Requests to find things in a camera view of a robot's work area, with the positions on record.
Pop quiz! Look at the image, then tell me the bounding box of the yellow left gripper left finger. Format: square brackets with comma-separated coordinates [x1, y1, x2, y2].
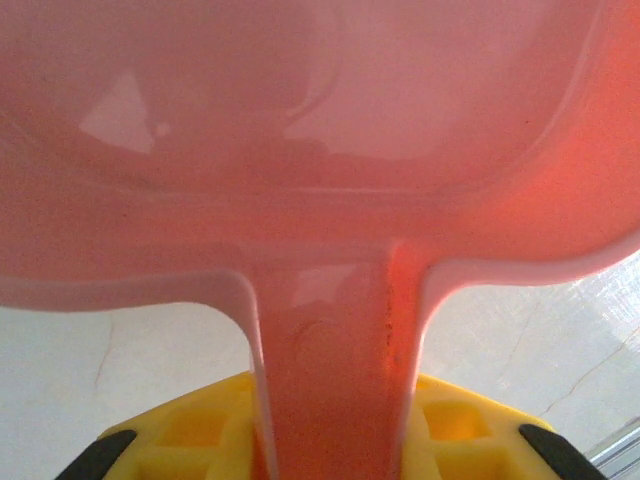
[62, 370, 274, 480]

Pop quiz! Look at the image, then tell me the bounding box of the pink plastic dustpan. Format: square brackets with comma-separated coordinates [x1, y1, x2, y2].
[0, 0, 640, 480]

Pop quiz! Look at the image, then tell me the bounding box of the left aluminium side rail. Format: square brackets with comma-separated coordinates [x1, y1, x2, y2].
[583, 415, 640, 470]

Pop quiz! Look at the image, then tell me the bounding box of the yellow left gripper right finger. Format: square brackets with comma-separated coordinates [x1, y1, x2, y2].
[399, 372, 597, 480]

